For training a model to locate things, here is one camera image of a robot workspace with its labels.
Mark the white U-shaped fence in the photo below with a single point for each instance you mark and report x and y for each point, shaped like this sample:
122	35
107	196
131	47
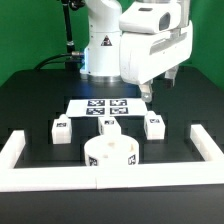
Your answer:
209	171

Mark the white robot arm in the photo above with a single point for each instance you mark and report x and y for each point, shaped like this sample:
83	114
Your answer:
101	55

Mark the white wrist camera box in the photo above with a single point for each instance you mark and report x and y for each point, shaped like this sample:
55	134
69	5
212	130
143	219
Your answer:
150	18

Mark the paper sheet with markers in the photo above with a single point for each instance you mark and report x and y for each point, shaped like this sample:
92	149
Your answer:
106	107

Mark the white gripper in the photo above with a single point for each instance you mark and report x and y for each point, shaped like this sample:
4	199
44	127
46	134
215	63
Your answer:
144	56

